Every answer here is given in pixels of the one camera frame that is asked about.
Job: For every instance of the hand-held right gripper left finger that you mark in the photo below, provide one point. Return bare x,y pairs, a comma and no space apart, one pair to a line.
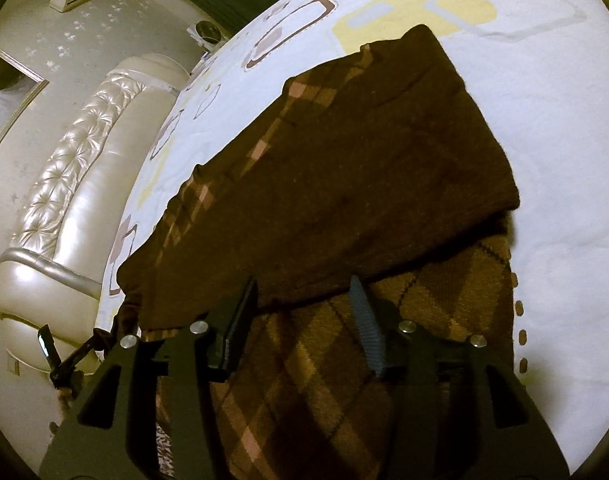
234,327

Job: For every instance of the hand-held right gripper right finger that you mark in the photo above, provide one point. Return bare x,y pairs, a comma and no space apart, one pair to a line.
367,325

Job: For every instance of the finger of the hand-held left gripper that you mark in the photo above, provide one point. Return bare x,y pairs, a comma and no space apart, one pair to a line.
77,357
47,345

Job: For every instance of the brown plaid garment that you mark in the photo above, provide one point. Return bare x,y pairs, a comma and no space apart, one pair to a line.
359,160

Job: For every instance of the spotted patterned cloth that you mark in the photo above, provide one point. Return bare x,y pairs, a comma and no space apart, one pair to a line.
164,452

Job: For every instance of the cream tufted headboard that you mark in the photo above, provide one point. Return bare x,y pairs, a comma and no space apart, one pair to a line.
84,185

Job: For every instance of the patterned white bed sheet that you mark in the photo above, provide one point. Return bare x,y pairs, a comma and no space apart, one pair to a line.
559,135

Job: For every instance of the small white device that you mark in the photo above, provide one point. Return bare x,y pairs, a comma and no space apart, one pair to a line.
207,34

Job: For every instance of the white framed wall mirror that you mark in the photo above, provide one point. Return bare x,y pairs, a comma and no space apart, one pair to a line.
14,105

